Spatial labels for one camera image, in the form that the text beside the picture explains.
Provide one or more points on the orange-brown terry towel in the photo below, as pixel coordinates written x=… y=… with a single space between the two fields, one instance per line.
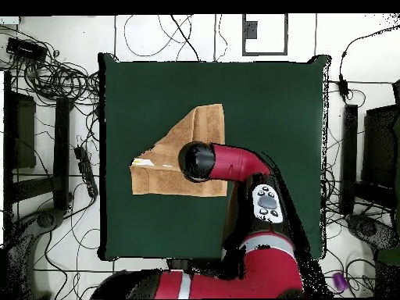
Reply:
x=162 y=181

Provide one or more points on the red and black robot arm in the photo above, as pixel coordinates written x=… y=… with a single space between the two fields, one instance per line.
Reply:
x=237 y=162

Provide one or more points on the dark flat panel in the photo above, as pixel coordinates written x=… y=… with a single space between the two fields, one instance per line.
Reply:
x=23 y=131
x=379 y=143

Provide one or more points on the dark green table cloth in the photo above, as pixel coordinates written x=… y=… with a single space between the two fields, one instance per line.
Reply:
x=265 y=103

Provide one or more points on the black power strip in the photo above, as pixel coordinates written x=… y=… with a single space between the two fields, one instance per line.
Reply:
x=86 y=170

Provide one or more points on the black metal bar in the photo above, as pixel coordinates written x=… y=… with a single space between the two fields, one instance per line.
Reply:
x=62 y=150
x=350 y=150

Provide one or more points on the grey tripod base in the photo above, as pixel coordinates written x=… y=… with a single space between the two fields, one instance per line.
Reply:
x=47 y=218

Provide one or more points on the small purple object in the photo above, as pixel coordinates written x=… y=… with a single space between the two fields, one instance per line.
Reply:
x=340 y=280

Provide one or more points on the black box device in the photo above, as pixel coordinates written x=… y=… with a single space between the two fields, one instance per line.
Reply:
x=26 y=49

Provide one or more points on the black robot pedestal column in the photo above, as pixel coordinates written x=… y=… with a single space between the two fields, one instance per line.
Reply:
x=179 y=264

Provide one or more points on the grey rectangular frame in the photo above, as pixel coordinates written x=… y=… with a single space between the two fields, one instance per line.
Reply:
x=285 y=34

